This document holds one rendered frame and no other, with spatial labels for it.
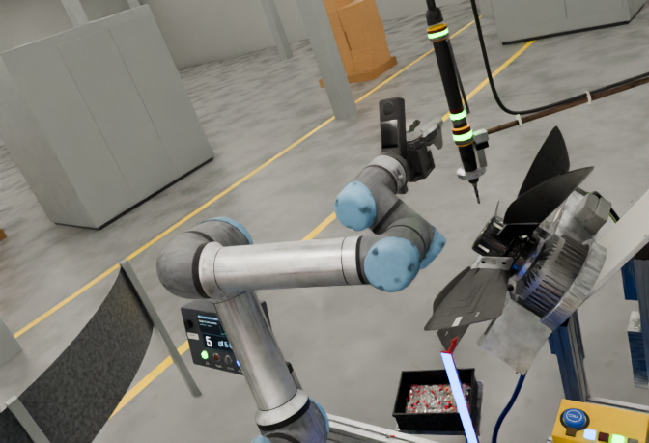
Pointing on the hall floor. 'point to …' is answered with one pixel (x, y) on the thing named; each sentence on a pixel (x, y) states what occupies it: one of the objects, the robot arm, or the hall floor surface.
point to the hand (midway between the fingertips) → (426, 119)
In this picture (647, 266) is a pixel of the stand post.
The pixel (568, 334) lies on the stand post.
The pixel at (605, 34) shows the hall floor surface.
